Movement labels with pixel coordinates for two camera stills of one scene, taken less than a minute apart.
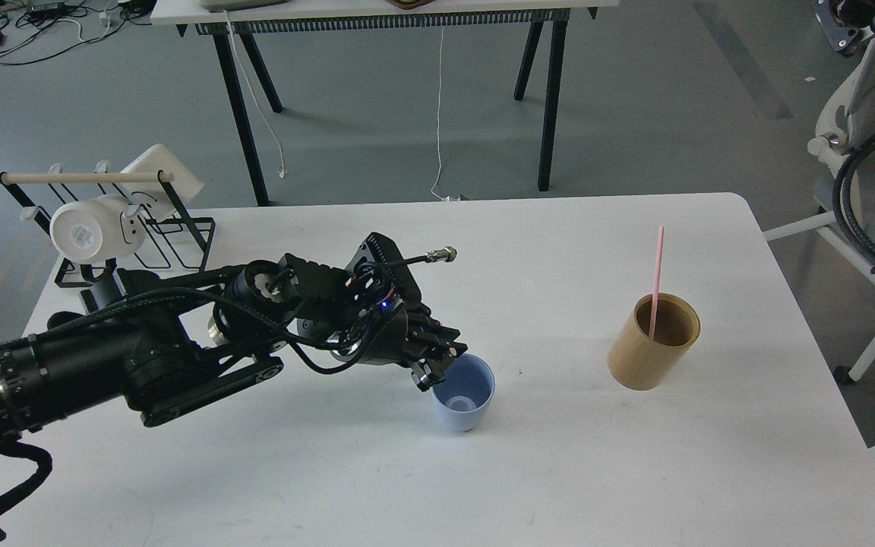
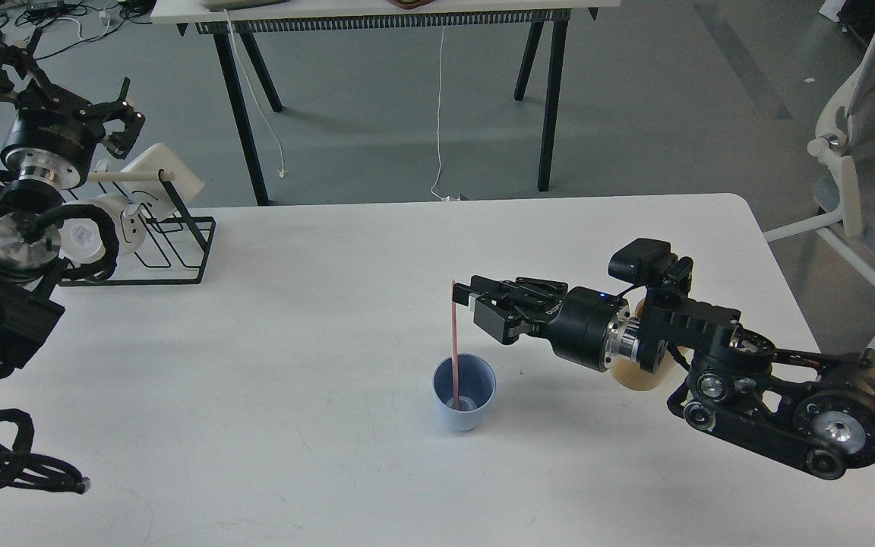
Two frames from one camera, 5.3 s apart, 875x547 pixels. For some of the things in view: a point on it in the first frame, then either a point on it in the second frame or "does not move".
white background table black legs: [237, 18] does not move
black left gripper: [396, 332] to [52, 144]
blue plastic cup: [462, 399] does not move
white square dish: [151, 192] does not move
